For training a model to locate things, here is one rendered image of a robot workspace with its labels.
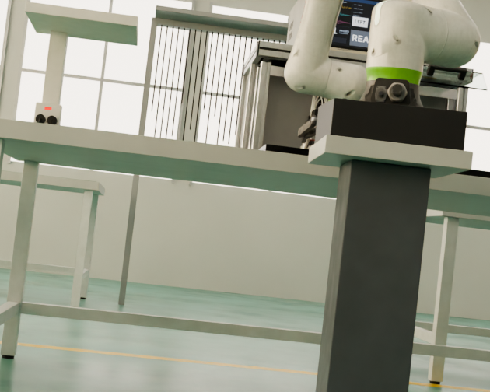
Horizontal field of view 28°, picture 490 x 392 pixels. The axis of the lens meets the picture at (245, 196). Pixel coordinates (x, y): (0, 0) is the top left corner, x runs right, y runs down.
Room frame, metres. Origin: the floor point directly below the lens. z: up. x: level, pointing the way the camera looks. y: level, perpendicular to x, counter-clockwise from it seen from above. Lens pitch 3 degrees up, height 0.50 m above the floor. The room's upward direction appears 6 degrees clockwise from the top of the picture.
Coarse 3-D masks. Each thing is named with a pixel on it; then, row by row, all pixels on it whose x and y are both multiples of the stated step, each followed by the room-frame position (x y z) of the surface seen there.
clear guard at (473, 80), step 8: (424, 72) 2.77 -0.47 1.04; (440, 72) 2.78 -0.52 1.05; (448, 72) 2.79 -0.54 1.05; (456, 72) 2.80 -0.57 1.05; (472, 72) 2.81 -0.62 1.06; (424, 80) 2.74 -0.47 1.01; (432, 80) 2.75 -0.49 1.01; (440, 80) 2.76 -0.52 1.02; (448, 80) 2.76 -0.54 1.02; (456, 80) 2.77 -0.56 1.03; (464, 80) 2.77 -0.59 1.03; (472, 80) 2.78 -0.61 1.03; (480, 80) 2.79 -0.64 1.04; (472, 88) 2.76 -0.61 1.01; (480, 88) 2.76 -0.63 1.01
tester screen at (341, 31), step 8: (344, 0) 3.00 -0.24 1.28; (352, 0) 3.01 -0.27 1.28; (360, 0) 3.01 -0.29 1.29; (344, 8) 3.00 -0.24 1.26; (352, 8) 3.01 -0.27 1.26; (360, 8) 3.01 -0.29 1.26; (368, 8) 3.01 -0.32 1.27; (344, 16) 3.01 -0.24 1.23; (352, 16) 3.01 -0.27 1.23; (360, 16) 3.01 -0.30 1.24; (368, 16) 3.01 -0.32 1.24; (336, 24) 3.00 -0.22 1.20; (344, 24) 3.01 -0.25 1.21; (344, 32) 3.01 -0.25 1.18
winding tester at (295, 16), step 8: (304, 0) 3.05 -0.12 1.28; (368, 0) 3.01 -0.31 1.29; (376, 0) 3.02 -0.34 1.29; (384, 0) 3.02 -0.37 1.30; (408, 0) 3.03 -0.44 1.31; (296, 8) 3.21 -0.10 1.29; (296, 16) 3.19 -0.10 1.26; (296, 24) 3.17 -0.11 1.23; (288, 32) 3.36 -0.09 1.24; (296, 32) 3.15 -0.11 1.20; (288, 40) 3.34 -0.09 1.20; (336, 48) 3.00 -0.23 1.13; (344, 48) 3.01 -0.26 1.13; (352, 48) 3.01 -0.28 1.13; (360, 48) 3.01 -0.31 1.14
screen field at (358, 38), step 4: (352, 32) 3.01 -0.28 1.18; (356, 32) 3.01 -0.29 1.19; (360, 32) 3.01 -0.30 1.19; (364, 32) 3.01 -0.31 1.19; (368, 32) 3.01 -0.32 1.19; (352, 36) 3.01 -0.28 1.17; (356, 36) 3.01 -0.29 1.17; (360, 36) 3.01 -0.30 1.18; (364, 36) 3.01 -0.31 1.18; (368, 36) 3.01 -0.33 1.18; (352, 40) 3.01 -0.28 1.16; (356, 40) 3.01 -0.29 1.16; (360, 40) 3.01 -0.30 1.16; (364, 40) 3.01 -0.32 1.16; (368, 40) 3.01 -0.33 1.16; (352, 44) 3.01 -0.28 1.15; (356, 44) 3.01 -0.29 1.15; (360, 44) 3.01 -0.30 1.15; (364, 44) 3.01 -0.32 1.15; (368, 44) 3.01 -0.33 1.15
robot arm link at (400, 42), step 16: (400, 0) 2.18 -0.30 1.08; (384, 16) 2.17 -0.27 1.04; (400, 16) 2.16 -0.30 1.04; (416, 16) 2.16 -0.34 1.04; (432, 16) 2.19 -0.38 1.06; (384, 32) 2.17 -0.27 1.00; (400, 32) 2.16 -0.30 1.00; (416, 32) 2.17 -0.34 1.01; (432, 32) 2.19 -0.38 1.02; (368, 48) 2.22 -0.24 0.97; (384, 48) 2.17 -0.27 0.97; (400, 48) 2.16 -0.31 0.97; (416, 48) 2.17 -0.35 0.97; (432, 48) 2.21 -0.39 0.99; (368, 64) 2.21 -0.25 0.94; (384, 64) 2.17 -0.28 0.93; (400, 64) 2.17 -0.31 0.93; (416, 64) 2.18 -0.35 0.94; (416, 80) 2.19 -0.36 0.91
